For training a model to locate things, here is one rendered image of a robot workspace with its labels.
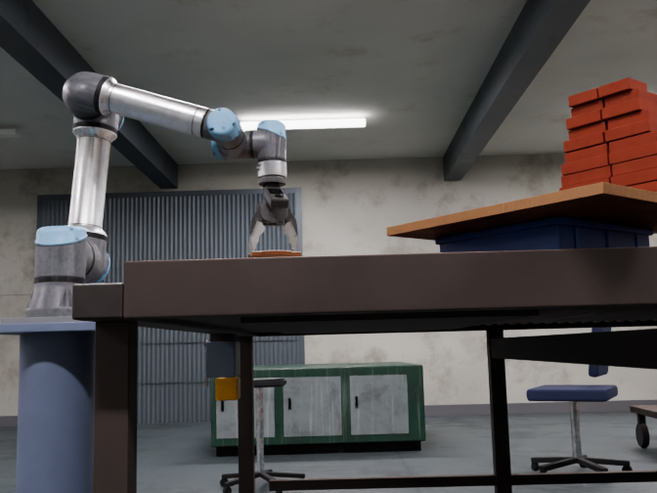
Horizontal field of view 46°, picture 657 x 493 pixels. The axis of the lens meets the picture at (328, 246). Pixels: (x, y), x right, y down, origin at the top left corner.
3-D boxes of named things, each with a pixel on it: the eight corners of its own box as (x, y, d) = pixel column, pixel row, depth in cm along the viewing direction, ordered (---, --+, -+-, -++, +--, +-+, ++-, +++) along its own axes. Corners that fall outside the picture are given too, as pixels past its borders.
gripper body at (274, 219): (284, 228, 205) (283, 184, 206) (289, 223, 196) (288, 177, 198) (255, 228, 203) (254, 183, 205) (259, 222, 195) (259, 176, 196)
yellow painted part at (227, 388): (215, 400, 276) (214, 335, 279) (219, 399, 285) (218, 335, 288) (238, 400, 276) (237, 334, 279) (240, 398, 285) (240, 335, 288)
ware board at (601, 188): (603, 193, 117) (602, 181, 117) (386, 236, 156) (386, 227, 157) (754, 219, 147) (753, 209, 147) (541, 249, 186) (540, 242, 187)
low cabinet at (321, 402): (209, 458, 575) (209, 370, 584) (231, 435, 724) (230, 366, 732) (426, 451, 580) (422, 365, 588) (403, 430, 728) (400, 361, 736)
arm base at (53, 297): (11, 319, 176) (13, 276, 178) (45, 324, 191) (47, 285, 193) (72, 316, 174) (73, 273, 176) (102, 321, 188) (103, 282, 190)
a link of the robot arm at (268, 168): (288, 160, 198) (257, 159, 197) (288, 178, 198) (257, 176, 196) (284, 167, 206) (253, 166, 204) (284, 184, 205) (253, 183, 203)
